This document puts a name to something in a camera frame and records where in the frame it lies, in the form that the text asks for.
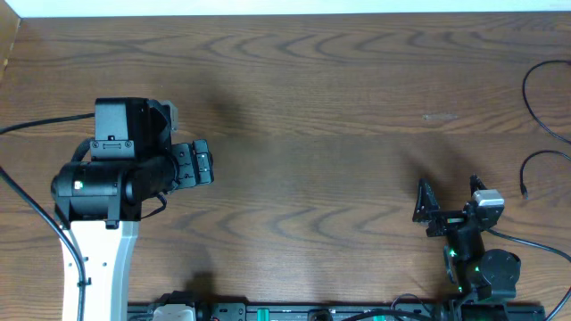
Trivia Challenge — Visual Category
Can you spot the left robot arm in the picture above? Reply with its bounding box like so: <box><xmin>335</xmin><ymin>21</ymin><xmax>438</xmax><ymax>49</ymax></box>
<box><xmin>51</xmin><ymin>97</ymin><xmax>214</xmax><ymax>320</ymax></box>

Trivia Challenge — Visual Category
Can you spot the black usb cable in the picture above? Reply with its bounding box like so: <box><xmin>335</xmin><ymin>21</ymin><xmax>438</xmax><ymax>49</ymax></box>
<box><xmin>518</xmin><ymin>60</ymin><xmax>571</xmax><ymax>201</ymax></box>

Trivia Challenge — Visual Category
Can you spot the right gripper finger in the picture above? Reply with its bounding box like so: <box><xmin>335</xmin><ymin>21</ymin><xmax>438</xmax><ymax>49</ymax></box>
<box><xmin>469</xmin><ymin>174</ymin><xmax>487</xmax><ymax>193</ymax></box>
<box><xmin>412</xmin><ymin>178</ymin><xmax>441</xmax><ymax>223</ymax></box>

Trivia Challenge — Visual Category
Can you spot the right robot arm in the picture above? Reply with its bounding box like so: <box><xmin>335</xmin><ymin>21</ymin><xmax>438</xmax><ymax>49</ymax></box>
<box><xmin>412</xmin><ymin>175</ymin><xmax>521</xmax><ymax>310</ymax></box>

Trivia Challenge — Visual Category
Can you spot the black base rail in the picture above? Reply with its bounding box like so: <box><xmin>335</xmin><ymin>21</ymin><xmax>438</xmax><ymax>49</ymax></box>
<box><xmin>126</xmin><ymin>292</ymin><xmax>546</xmax><ymax>321</ymax></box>

